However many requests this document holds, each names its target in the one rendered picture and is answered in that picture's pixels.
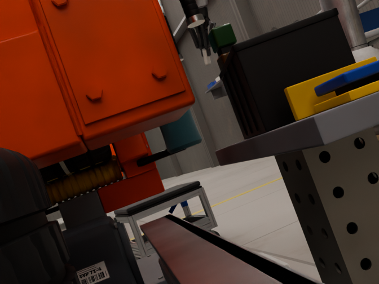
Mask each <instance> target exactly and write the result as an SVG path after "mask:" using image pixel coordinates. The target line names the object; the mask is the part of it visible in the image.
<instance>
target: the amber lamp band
mask: <svg viewBox="0 0 379 284"><path fill-rule="evenodd" d="M228 54H229V52H226V53H223V54H221V55H220V57H219V58H218V59H217V63H218V66H219V68H220V70H222V68H223V65H224V63H225V61H226V58H227V56H228Z"/></svg>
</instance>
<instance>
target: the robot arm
mask: <svg viewBox="0 0 379 284"><path fill-rule="evenodd" d="M319 2H320V6H321V10H322V12H324V11H328V10H330V9H333V8H337V10H338V13H339V14H338V18H339V20H340V23H341V25H342V28H343V31H344V33H345V36H346V38H347V41H348V43H349V46H350V48H351V52H352V54H353V56H354V59H355V62H356V63H357V62H360V61H363V60H365V59H369V58H371V57H374V56H375V57H376V59H377V60H379V49H377V48H373V47H372V46H368V43H367V40H366V37H365V34H364V30H363V26H362V22H361V19H360V16H359V12H358V8H357V5H356V2H355V0H319ZM196 4H197V6H198V8H199V11H200V13H201V14H203V17H204V19H205V21H204V22H203V23H202V24H201V25H199V26H196V27H193V28H188V27H187V29H188V31H189V32H190V34H191V37H192V39H193V42H194V44H195V47H196V48H199V49H200V50H201V56H202V57H204V63H205V65H209V64H211V61H210V56H211V52H210V48H211V44H210V42H209V39H208V25H209V27H210V28H209V31H210V30H211V29H212V28H215V25H216V23H213V22H211V21H210V19H209V17H208V8H207V7H206V6H205V5H208V0H196ZM194 28H195V29H196V32H195V30H194ZM196 33H197V35H196ZM373 129H374V131H375V134H376V135H379V125H377V126H374V127H373Z"/></svg>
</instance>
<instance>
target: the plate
mask: <svg viewBox="0 0 379 284"><path fill-rule="evenodd" d="M378 91H379V81H375V82H373V83H370V84H368V85H365V86H362V87H359V88H356V89H354V90H351V91H349V92H346V93H344V94H341V95H338V96H336V97H334V98H331V99H329V100H326V101H324V102H322V103H319V104H316V105H315V106H314V108H315V111H316V113H321V112H324V111H326V110H329V109H332V108H335V107H338V106H340V105H343V104H346V103H349V102H351V101H354V100H357V99H360V98H362V97H365V96H367V95H370V94H373V93H375V92H378Z"/></svg>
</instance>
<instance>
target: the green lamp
mask: <svg viewBox="0 0 379 284"><path fill-rule="evenodd" d="M208 39H209V42H210V44H211V47H212V49H213V52H214V53H215V54H216V53H217V52H218V51H219V50H220V49H221V48H224V47H227V46H230V45H233V44H236V43H237V39H236V36H235V34H234V31H233V28H232V26H231V24H230V23H227V24H223V25H220V26H217V27H215V28H212V29H211V30H210V32H209V34H208Z"/></svg>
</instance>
